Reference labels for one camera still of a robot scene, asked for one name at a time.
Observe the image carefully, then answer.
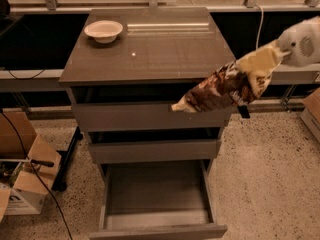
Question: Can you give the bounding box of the grey drawer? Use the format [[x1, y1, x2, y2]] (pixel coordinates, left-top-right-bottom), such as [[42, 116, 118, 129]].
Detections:
[[70, 83, 231, 132], [89, 127, 221, 164], [89, 160, 227, 240]]

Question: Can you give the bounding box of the white paper bowl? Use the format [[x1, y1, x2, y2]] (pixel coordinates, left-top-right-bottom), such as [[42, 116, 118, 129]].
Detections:
[[84, 20, 123, 44]]

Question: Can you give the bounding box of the grey bottom drawer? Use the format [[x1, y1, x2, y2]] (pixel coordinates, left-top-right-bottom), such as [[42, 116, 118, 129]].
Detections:
[[89, 160, 227, 240]]

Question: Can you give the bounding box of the grey middle drawer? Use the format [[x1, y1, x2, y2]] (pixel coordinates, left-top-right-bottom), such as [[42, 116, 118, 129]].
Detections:
[[89, 127, 221, 164]]

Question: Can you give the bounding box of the black bracket behind cabinet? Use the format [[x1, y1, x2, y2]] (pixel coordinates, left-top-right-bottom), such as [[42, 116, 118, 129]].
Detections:
[[238, 105, 250, 119]]

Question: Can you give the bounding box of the grey drawer cabinet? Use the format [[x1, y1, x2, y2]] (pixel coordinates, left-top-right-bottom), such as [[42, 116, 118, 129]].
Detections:
[[58, 6, 246, 182]]

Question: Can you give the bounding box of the brown chip bag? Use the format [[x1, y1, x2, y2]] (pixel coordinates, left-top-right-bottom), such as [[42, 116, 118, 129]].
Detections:
[[171, 41, 289, 113]]

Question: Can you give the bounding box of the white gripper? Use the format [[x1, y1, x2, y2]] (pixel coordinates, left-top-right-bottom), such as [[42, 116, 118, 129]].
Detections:
[[278, 16, 320, 67]]

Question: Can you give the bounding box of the open cardboard box left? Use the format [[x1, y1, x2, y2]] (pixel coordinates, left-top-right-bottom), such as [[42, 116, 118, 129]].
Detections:
[[0, 112, 61, 221]]

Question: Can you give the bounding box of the black cable left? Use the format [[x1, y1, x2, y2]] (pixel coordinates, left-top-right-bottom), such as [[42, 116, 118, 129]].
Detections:
[[0, 109, 74, 240]]

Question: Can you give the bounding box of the grey top drawer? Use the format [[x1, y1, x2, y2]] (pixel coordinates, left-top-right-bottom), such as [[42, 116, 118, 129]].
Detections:
[[70, 83, 231, 132]]

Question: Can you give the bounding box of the black stand leg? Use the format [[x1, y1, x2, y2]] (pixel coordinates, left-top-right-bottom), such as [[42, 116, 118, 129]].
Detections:
[[52, 128, 83, 192]]

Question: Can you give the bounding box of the white cable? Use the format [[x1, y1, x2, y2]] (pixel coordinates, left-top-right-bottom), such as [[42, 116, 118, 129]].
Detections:
[[255, 4, 264, 50]]

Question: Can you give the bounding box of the cardboard box right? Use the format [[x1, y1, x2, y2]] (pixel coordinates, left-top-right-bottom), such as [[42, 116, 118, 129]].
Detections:
[[300, 88, 320, 142]]

